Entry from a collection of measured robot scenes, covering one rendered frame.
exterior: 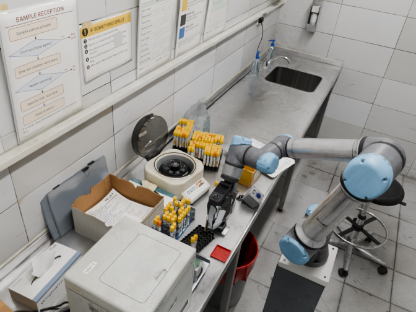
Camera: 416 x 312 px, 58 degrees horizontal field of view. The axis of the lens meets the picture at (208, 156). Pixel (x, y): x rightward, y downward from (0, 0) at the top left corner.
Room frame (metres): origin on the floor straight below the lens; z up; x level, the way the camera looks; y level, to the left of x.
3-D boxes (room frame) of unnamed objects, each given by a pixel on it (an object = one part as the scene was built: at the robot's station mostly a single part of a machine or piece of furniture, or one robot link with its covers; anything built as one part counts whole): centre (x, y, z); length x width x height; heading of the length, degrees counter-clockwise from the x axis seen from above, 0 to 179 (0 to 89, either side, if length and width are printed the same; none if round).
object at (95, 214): (1.10, 0.33, 0.95); 0.29 x 0.25 x 0.15; 67
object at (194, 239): (1.04, 0.02, 0.93); 0.17 x 0.09 x 0.11; 146
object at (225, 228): (1.15, -0.08, 0.89); 0.09 x 0.05 x 0.04; 67
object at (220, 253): (1.01, -0.10, 0.88); 0.07 x 0.07 x 0.01; 67
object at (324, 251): (1.05, -0.45, 0.95); 0.15 x 0.15 x 0.10
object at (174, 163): (1.41, 0.15, 0.97); 0.15 x 0.15 x 0.07
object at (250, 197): (1.34, -0.22, 0.92); 0.13 x 0.07 x 0.08; 67
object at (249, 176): (1.53, -0.20, 0.93); 0.13 x 0.13 x 0.10; 63
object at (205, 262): (0.85, 0.02, 0.92); 0.21 x 0.07 x 0.05; 157
